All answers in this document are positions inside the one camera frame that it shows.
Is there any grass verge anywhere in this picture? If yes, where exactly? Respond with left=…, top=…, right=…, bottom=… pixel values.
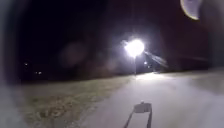
left=13, top=74, right=136, bottom=128
left=163, top=69, right=224, bottom=96

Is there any grey paved path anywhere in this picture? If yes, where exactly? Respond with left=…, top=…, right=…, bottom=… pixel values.
left=79, top=70, right=224, bottom=128

